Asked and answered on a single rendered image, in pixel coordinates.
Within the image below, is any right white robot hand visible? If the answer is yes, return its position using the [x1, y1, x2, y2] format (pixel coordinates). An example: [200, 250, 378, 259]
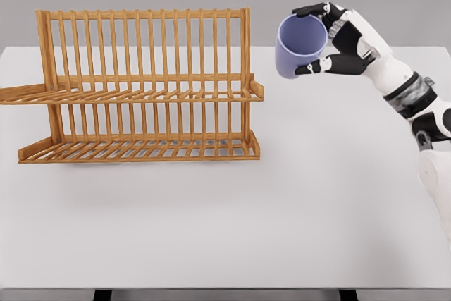
[292, 1, 393, 77]

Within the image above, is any lavender blue cup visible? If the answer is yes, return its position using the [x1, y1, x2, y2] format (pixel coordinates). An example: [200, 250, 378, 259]
[275, 13, 329, 80]

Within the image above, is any wooden two-tier dish rack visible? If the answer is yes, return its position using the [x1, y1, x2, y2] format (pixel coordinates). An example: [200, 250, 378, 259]
[0, 7, 265, 165]

